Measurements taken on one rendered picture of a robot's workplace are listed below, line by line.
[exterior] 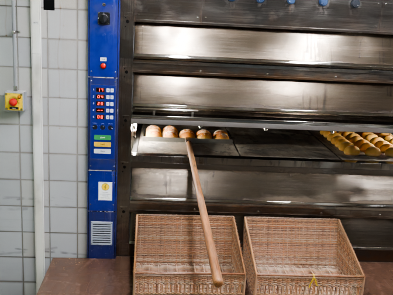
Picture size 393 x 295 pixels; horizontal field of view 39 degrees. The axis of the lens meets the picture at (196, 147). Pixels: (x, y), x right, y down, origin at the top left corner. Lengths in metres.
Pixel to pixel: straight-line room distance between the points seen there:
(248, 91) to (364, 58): 0.64
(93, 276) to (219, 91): 1.18
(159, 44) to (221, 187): 0.86
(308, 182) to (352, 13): 0.95
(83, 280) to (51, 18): 1.35
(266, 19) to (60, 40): 1.08
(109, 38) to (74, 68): 0.25
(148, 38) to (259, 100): 0.68
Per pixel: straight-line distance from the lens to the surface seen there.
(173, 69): 3.01
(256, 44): 3.03
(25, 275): 3.43
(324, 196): 3.27
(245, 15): 3.03
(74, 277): 3.08
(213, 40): 3.01
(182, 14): 3.00
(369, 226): 3.45
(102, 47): 2.98
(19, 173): 3.21
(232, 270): 3.17
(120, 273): 3.11
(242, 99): 3.04
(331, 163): 3.24
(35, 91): 3.07
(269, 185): 3.20
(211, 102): 3.02
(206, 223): 2.11
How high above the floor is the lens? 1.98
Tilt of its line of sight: 14 degrees down
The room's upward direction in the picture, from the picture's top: 3 degrees clockwise
